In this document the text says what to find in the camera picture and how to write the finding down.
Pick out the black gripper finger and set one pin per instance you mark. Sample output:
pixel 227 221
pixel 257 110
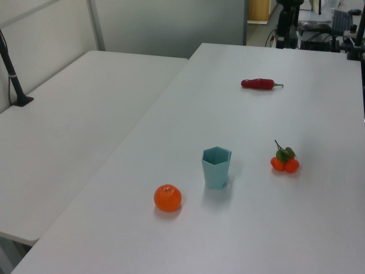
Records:
pixel 280 42
pixel 293 42

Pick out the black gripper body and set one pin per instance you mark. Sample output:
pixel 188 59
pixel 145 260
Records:
pixel 285 23

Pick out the teal hexagonal mug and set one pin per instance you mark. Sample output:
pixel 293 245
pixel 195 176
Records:
pixel 214 171

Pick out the black desk equipment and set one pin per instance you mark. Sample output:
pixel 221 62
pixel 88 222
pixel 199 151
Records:
pixel 316 37

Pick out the wooden door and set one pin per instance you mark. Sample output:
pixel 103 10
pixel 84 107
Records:
pixel 258 10

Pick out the red chili pepper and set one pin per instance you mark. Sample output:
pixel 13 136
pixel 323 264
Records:
pixel 258 83

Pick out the black keyboard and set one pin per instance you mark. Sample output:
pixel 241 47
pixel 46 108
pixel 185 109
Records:
pixel 341 23

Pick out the black clamp stand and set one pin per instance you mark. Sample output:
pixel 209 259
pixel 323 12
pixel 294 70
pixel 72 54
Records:
pixel 356 42

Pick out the small mandarin cluster with leaves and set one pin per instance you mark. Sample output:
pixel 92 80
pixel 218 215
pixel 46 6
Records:
pixel 285 164

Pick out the orange toy fruit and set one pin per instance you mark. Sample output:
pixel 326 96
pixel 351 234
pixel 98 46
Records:
pixel 167 198

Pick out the white side table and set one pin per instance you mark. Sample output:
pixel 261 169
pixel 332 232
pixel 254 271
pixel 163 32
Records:
pixel 71 128

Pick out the black pole with base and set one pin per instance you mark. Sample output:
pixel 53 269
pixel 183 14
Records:
pixel 12 77

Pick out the grey metal partition post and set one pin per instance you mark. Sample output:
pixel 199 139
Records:
pixel 97 25
pixel 245 23

